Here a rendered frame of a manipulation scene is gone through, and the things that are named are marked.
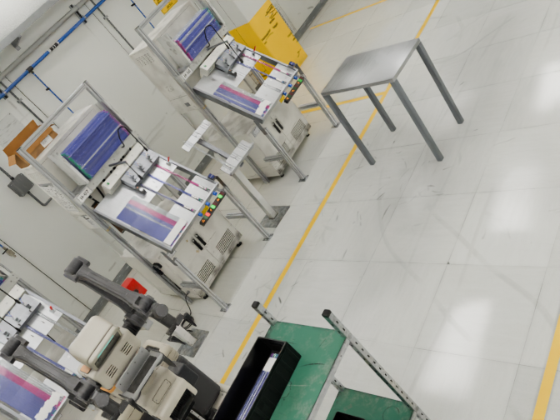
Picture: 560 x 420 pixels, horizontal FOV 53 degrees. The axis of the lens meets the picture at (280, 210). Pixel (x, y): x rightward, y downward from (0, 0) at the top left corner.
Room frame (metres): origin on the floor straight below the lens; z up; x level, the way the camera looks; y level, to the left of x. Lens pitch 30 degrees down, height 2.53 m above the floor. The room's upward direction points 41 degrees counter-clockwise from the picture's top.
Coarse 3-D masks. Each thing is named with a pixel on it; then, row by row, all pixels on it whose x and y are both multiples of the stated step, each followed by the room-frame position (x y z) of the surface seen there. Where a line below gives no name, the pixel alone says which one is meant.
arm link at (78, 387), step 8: (16, 336) 2.25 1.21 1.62; (24, 344) 2.21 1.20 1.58; (16, 352) 2.18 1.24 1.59; (24, 352) 2.17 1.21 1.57; (32, 352) 2.17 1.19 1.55; (8, 360) 2.17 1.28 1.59; (24, 360) 2.15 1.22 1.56; (32, 360) 2.14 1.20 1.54; (40, 360) 2.13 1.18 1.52; (40, 368) 2.10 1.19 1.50; (48, 368) 2.09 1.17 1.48; (56, 368) 2.09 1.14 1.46; (48, 376) 2.08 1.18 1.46; (56, 376) 2.06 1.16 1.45; (64, 376) 2.05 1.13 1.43; (72, 376) 2.04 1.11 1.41; (64, 384) 2.03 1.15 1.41; (72, 384) 2.01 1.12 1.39; (80, 384) 2.04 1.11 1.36; (88, 384) 2.00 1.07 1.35; (72, 392) 1.99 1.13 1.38; (80, 392) 1.98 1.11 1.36; (88, 392) 1.98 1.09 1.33
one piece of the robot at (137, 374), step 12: (144, 348) 2.37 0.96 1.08; (132, 360) 2.33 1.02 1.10; (144, 360) 2.34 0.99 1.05; (156, 360) 2.28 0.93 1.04; (168, 360) 2.32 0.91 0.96; (132, 372) 2.30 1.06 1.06; (144, 372) 2.27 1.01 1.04; (120, 384) 2.26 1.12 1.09; (132, 384) 2.26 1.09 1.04; (144, 384) 2.31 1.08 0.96; (120, 396) 2.26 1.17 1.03; (132, 396) 2.18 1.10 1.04
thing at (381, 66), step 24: (384, 48) 3.85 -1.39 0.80; (408, 48) 3.58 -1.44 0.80; (336, 72) 4.11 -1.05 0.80; (360, 72) 3.81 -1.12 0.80; (384, 72) 3.54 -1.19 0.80; (432, 72) 3.60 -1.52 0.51; (384, 120) 4.20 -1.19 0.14; (456, 120) 3.62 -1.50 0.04; (360, 144) 3.98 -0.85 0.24; (432, 144) 3.40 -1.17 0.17
